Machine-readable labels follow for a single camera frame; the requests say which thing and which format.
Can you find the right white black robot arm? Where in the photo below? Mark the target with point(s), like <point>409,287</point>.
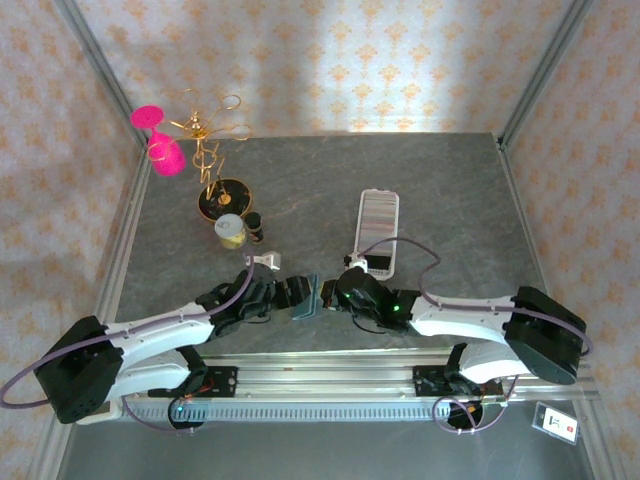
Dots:
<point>460,320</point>

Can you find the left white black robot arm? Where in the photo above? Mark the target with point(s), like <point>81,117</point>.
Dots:
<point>150,335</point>

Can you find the stack of plastic cards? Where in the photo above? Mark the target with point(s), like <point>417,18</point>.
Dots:
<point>377,220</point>

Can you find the small dark bottle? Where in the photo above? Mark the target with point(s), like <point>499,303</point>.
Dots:
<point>255,227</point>

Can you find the yellow can with white lid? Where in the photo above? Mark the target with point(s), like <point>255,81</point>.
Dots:
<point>230,230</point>

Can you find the pink wine glass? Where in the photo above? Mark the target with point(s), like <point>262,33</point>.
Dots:
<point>167,157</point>

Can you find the white tag with red mark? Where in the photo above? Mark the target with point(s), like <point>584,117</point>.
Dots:
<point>555,422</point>

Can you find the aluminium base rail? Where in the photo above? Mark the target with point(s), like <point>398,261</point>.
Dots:
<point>325,375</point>

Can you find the aluminium table side rail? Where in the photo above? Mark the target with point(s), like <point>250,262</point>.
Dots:
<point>532,240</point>
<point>122,235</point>

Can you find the aluminium frame post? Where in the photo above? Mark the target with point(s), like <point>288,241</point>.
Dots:
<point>100,70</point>
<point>545,70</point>
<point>52,455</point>
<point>600,440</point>

